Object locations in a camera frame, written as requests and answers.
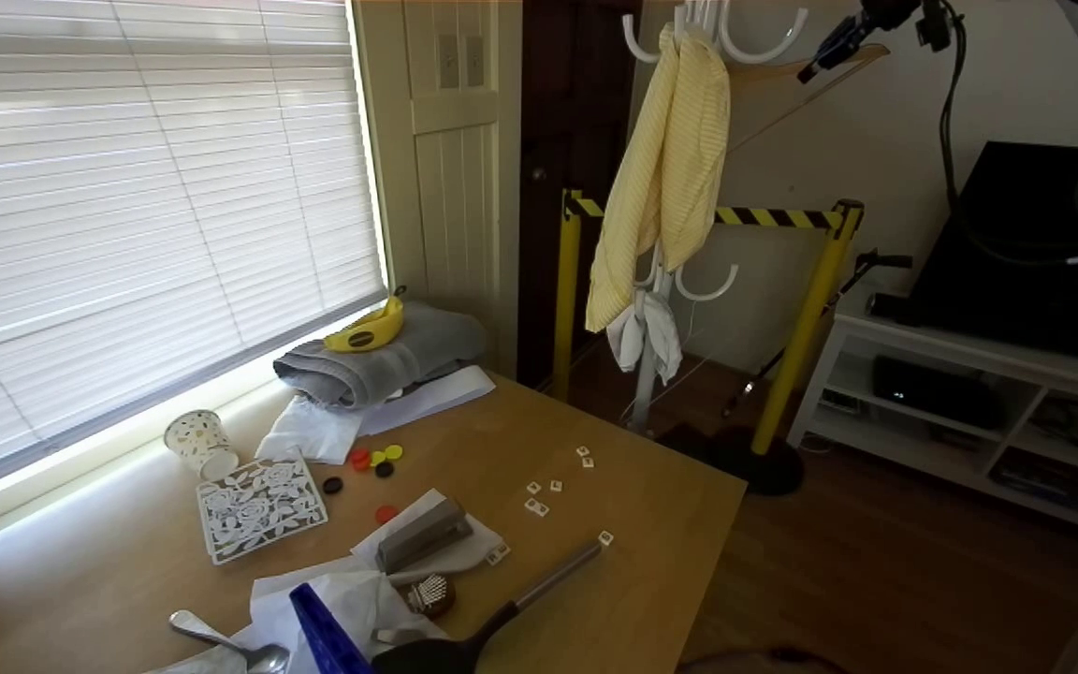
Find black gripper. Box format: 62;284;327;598
799;0;962;92

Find white coat rack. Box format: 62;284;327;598
618;0;812;436

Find yellow shirt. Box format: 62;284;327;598
580;28;736;338

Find thin black rod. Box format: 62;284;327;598
736;249;918;405

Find small black speaker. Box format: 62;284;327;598
870;290;928;326

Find yellow black striped barrier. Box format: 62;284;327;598
548;184;870;500

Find dark brown wooden door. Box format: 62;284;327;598
517;0;643;391

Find black television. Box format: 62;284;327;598
910;140;1078;373

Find small white cloth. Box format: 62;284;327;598
603;268;686;391

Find black media box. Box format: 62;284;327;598
873;351;1009;436

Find white television stand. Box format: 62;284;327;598
786;310;1078;549

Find white panelled door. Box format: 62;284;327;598
356;0;529;373

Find yellow banana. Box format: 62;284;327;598
321;293;407;355

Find grey folded towel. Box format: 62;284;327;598
270;299;495;417

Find grey stapler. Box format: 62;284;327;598
369;500;478;576

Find white paper sheet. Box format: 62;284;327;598
255;365;503;467

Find small grey metal object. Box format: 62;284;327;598
404;570;457;618

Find white window blinds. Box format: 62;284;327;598
0;0;384;491

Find metal bolt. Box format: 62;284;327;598
368;537;608;674

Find grey crumpled cloth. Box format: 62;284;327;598
242;485;513;674

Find patterned paper cup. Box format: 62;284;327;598
160;410;242;485

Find blue game grid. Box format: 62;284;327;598
284;580;379;674

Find silver spoon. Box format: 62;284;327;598
165;608;291;672

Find black cable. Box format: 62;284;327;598
932;7;968;210

